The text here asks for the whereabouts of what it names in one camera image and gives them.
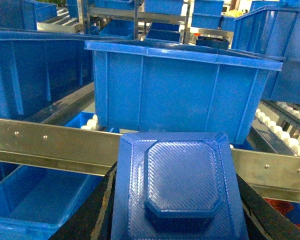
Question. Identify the red bubble wrap sheets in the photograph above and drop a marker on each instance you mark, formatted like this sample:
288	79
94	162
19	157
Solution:
290	210

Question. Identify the white roller track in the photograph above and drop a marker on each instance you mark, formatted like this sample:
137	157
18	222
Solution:
283	120

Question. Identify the blue bin lower left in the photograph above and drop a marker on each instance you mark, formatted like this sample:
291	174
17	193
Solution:
35	202

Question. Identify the blue plastic bin left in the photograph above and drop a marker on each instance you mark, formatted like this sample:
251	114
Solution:
39	68

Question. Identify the blue plastic bin right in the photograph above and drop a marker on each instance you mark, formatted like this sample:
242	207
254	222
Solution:
273	32

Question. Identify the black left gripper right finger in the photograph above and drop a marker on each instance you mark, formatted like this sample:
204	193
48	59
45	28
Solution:
262	220

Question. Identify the blue 3D-printed block part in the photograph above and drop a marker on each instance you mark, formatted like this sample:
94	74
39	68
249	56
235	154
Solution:
176	186

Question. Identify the steel shelf front rail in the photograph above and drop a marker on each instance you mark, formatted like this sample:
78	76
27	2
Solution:
271	175

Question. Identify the blue plastic bin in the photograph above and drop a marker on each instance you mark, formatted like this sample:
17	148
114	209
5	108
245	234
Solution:
273	32
39	68
165	87

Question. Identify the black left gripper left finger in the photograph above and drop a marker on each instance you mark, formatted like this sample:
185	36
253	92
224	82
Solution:
93	220

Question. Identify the blue plastic bin centre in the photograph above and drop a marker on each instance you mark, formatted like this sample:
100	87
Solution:
165	87

